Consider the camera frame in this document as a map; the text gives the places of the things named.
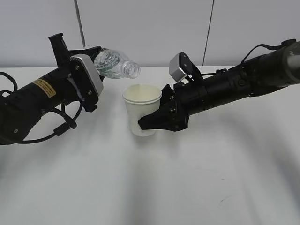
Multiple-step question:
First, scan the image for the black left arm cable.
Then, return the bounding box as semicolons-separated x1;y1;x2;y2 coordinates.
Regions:
0;72;84;143

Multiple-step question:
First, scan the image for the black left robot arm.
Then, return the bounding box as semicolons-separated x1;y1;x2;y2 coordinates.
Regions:
0;33;104;145

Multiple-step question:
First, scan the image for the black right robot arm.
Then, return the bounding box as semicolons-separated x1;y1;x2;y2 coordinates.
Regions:
138;39;300;132

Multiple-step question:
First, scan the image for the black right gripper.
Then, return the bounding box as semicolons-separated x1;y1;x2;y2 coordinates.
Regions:
138;83;206;131

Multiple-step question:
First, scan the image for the clear water bottle green label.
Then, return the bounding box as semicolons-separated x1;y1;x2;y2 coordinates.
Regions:
93;49;141;79

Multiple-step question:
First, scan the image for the white paper cup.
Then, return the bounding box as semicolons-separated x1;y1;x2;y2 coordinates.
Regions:
122;84;162;137

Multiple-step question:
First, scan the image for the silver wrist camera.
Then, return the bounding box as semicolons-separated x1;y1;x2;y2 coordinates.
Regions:
70;54;104;96
169;52;203;83

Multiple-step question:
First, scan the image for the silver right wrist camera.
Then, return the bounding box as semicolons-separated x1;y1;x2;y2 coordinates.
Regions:
169;52;203;83

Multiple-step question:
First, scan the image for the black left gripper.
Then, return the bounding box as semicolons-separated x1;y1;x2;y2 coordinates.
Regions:
49;33;103;112

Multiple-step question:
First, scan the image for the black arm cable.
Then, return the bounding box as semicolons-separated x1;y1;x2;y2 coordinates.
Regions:
201;38;297;78
0;72;84;143

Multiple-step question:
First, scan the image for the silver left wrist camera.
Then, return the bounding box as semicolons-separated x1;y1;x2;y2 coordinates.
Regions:
70;54;104;96

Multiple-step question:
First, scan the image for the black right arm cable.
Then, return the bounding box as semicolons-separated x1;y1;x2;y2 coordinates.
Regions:
201;38;297;78

